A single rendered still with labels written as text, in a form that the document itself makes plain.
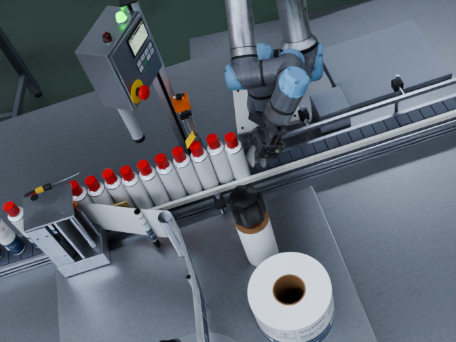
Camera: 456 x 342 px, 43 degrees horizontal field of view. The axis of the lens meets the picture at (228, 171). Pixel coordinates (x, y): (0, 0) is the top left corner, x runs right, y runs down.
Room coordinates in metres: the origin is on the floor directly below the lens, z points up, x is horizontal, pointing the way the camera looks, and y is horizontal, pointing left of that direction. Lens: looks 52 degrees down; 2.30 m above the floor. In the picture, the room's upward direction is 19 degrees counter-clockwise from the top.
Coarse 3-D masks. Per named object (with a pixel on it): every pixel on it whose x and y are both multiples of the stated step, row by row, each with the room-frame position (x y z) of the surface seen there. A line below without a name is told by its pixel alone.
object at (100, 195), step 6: (90, 180) 1.08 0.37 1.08; (96, 180) 1.08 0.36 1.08; (90, 186) 1.07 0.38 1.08; (96, 186) 1.07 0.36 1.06; (102, 186) 1.08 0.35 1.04; (90, 192) 1.07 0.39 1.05; (96, 192) 1.07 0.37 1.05; (102, 192) 1.07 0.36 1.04; (108, 192) 1.08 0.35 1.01; (96, 198) 1.06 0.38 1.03; (102, 198) 1.06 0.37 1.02; (108, 198) 1.07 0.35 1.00; (102, 204) 1.06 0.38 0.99; (108, 204) 1.06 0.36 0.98
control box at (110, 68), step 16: (112, 16) 1.21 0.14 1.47; (128, 16) 1.19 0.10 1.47; (96, 32) 1.17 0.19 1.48; (112, 32) 1.15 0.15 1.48; (128, 32) 1.14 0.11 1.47; (80, 48) 1.13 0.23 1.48; (96, 48) 1.11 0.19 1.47; (112, 48) 1.10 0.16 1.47; (128, 48) 1.13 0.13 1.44; (144, 48) 1.17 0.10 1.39; (96, 64) 1.10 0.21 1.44; (112, 64) 1.08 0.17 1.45; (128, 64) 1.11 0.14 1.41; (160, 64) 1.19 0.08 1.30; (96, 80) 1.11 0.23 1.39; (112, 80) 1.08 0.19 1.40; (128, 80) 1.09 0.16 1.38; (144, 80) 1.13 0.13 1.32; (112, 96) 1.10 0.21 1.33; (128, 96) 1.08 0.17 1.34
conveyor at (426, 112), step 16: (416, 112) 1.09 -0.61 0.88; (432, 112) 1.07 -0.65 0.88; (368, 128) 1.09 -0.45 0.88; (384, 128) 1.07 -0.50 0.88; (320, 144) 1.10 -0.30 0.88; (336, 144) 1.08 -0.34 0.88; (272, 160) 1.10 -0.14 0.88; (288, 160) 1.08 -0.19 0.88; (320, 160) 1.04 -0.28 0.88; (272, 176) 1.04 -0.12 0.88; (224, 192) 1.04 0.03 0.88; (176, 208) 1.04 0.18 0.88; (16, 256) 1.07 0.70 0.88
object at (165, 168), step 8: (160, 160) 1.07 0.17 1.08; (168, 160) 1.09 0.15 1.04; (160, 168) 1.07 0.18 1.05; (168, 168) 1.06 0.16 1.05; (160, 176) 1.06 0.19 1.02; (168, 176) 1.05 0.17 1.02; (176, 176) 1.07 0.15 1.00; (168, 184) 1.05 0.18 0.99; (176, 184) 1.06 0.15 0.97; (168, 192) 1.06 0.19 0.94; (176, 192) 1.05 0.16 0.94; (184, 192) 1.07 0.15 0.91
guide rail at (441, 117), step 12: (432, 120) 1.02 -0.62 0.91; (384, 132) 1.03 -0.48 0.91; (396, 132) 1.02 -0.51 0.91; (348, 144) 1.04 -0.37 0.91; (360, 144) 1.02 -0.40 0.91; (312, 156) 1.04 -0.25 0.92; (324, 156) 1.03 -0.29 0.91; (276, 168) 1.04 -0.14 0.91; (288, 168) 1.03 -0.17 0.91; (240, 180) 1.04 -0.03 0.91; (252, 180) 1.03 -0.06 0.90; (204, 192) 1.04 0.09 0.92; (168, 204) 1.04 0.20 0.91; (180, 204) 1.04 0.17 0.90
